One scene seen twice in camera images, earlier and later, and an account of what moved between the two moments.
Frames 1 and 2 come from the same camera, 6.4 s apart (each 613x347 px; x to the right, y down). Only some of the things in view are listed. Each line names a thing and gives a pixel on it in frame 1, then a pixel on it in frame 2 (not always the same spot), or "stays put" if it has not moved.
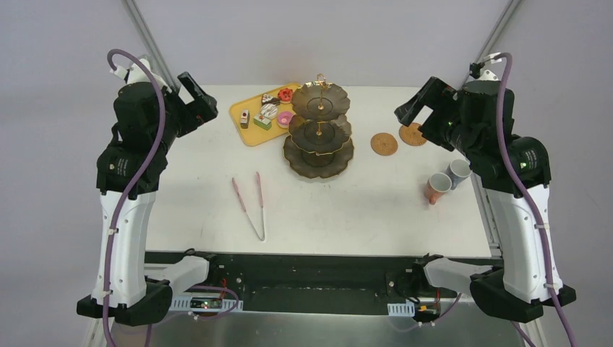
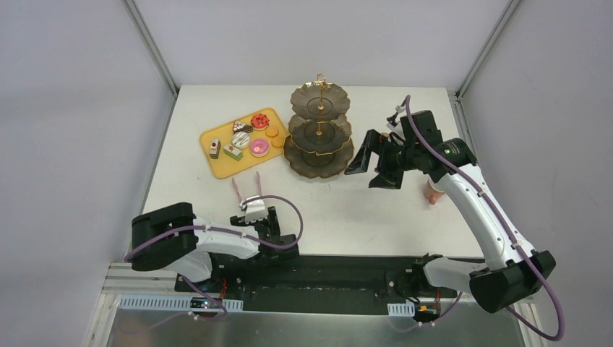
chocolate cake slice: x=267 y=99 -> x=239 y=126
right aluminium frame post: x=511 y=9 stays put
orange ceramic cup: x=436 y=186 stays put
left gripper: x=190 y=103 -> x=261 y=197
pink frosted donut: x=283 y=118 -> x=259 y=147
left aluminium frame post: x=149 y=39 stays put
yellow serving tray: x=253 y=135 -> x=244 y=142
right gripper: x=431 y=113 -> x=386 y=156
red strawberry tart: x=285 y=95 -> x=259 y=121
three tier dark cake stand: x=319 y=127 stays put
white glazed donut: x=269 y=110 -> x=241 y=139
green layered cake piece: x=262 y=122 -> x=233 y=152
